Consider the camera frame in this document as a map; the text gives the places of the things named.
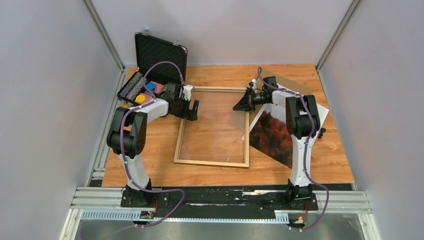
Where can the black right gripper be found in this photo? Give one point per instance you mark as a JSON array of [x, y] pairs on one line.
[[246, 103]]

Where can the aluminium rail frame front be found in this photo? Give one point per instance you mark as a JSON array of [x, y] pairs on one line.
[[103, 203]]

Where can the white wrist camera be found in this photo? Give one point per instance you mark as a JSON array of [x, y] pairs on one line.
[[253, 84], [187, 92]]

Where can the clear acrylic sheet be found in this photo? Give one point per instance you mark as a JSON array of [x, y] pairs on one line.
[[215, 126]]

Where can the brown cardboard backing board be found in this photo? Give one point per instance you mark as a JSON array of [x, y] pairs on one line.
[[237, 118]]

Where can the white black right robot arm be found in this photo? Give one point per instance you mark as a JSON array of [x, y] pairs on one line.
[[302, 123]]

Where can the yellow round chip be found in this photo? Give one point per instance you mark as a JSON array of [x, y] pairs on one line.
[[140, 98]]

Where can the aluminium right corner post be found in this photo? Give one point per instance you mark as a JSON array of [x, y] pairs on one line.
[[351, 10]]

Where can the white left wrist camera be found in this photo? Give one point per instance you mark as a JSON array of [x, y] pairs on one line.
[[187, 92]]

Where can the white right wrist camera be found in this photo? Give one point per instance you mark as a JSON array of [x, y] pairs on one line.
[[253, 84]]

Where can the autumn forest photo print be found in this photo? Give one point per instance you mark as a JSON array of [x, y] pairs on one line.
[[270, 136]]

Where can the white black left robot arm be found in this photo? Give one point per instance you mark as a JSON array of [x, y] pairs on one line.
[[128, 131]]

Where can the light wooden picture frame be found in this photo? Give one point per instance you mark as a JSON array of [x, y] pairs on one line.
[[212, 159]]

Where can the blue round chip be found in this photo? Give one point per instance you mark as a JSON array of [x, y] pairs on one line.
[[151, 86]]

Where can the black poker chip case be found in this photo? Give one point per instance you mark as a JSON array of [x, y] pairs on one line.
[[161, 61]]

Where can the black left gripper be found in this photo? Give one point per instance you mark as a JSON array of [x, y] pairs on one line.
[[190, 115]]

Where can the aluminium left corner post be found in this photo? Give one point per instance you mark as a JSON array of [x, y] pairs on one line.
[[91, 9]]

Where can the aluminium corner post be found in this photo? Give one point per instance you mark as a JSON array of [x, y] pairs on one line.
[[91, 9], [351, 10]]

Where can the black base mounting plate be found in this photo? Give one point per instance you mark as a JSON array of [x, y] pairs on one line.
[[246, 202]]

